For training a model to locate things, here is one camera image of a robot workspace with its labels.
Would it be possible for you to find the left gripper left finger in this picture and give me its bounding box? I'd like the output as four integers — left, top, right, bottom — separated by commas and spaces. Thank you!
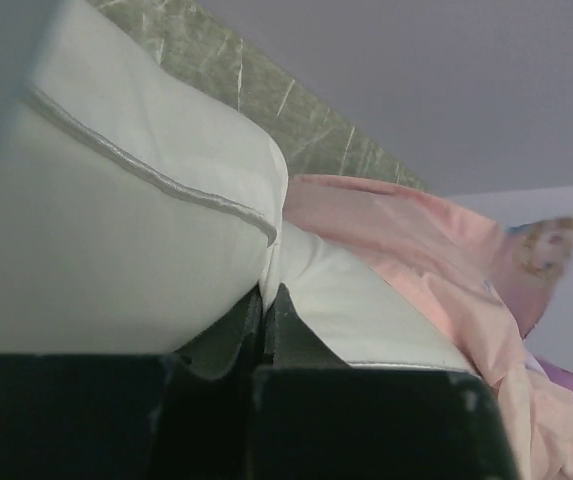
0, 290, 264, 479

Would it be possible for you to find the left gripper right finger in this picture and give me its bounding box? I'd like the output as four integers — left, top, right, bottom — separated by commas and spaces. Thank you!
250, 287, 519, 479

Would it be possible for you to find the white pillow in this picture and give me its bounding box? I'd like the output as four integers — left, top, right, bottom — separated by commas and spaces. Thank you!
0, 1, 470, 371

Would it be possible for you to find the purple princess print pillowcase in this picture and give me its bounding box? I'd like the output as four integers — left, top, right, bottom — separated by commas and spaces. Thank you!
283, 175, 573, 479

